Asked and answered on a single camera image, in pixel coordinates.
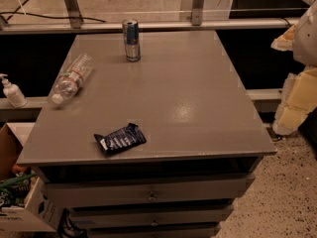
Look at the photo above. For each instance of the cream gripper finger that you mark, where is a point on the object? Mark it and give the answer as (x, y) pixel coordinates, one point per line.
(298, 100)
(285, 41)

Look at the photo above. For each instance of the red bull can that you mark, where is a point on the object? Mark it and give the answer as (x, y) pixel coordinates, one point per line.
(131, 39)

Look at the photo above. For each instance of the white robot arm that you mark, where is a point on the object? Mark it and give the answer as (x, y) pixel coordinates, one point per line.
(305, 38)

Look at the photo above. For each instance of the dark blue rxbar wrapper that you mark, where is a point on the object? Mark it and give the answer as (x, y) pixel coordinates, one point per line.
(121, 140)

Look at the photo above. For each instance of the grey drawer cabinet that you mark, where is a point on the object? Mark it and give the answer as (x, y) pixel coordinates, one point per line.
(204, 139)

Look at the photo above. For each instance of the clear plastic water bottle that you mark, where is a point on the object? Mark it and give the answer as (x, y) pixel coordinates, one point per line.
(72, 79)

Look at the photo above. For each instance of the white pump dispenser bottle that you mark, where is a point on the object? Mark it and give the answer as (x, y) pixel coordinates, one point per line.
(13, 93)

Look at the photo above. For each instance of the cardboard box with items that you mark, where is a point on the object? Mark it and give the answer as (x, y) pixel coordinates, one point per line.
(23, 205)

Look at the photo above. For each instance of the metal frame rail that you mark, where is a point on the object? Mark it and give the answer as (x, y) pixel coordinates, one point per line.
(92, 16)

